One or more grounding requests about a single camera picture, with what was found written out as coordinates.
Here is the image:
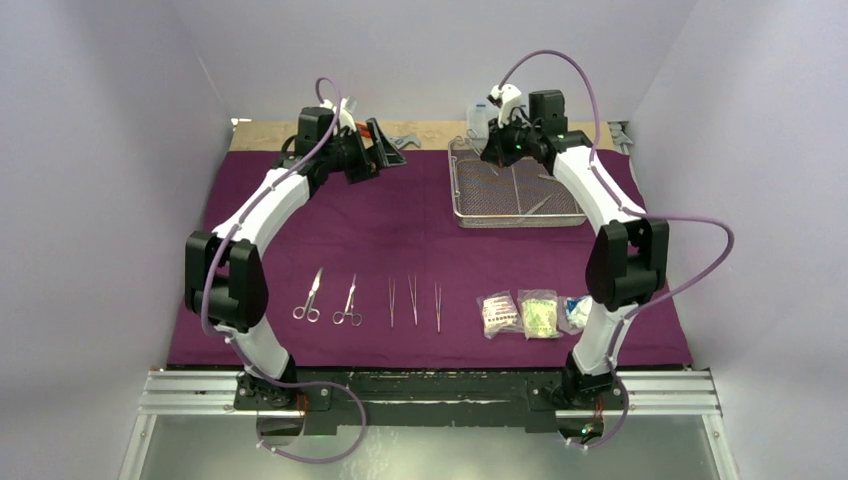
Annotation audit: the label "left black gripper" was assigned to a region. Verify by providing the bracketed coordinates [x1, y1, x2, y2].
[323, 120, 405, 185]

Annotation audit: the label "metal wire mesh tray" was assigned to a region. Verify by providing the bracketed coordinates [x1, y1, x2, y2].
[448, 137, 586, 229]

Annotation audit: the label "clear plastic compartment box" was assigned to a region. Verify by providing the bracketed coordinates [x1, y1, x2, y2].
[466, 102, 498, 143]

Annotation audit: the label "steel forceps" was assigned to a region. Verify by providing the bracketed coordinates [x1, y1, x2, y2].
[434, 282, 442, 334]
[388, 277, 396, 329]
[407, 274, 419, 326]

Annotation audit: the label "steel surgical scissors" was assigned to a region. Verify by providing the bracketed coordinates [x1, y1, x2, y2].
[292, 267, 324, 323]

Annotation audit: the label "steel hemostat clamp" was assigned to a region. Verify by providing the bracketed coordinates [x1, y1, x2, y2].
[332, 274, 363, 327]
[465, 128, 489, 160]

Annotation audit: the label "green white gauze packet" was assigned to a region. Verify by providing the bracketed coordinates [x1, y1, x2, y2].
[518, 289, 562, 339]

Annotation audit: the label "blue white gauze packet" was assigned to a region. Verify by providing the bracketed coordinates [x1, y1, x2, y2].
[557, 295, 592, 335]

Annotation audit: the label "pink white gauze packet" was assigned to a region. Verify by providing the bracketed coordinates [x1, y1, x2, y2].
[477, 291, 523, 339]

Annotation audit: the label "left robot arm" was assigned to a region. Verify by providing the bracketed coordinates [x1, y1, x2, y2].
[184, 104, 406, 409]

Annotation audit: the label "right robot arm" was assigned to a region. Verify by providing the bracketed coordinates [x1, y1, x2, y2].
[480, 84, 670, 407]

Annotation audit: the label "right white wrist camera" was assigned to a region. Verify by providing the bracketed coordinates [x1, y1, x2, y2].
[487, 83, 522, 128]

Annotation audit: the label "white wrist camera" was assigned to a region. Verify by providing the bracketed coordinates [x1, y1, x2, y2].
[321, 97, 362, 134]
[487, 83, 522, 128]

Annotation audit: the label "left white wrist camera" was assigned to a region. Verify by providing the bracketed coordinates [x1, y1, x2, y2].
[321, 97, 362, 134]

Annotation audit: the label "orange handled adjustable wrench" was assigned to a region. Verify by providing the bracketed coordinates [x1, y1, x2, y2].
[356, 122, 421, 149]

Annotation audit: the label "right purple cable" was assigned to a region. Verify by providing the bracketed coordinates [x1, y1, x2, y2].
[513, 49, 735, 452]

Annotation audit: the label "purple cable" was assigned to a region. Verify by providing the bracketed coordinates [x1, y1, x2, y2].
[200, 77, 368, 465]
[513, 49, 735, 452]

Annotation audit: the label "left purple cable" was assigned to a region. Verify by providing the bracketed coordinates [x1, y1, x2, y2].
[200, 77, 368, 465]

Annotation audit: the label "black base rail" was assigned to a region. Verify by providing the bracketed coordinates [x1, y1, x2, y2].
[231, 367, 684, 439]

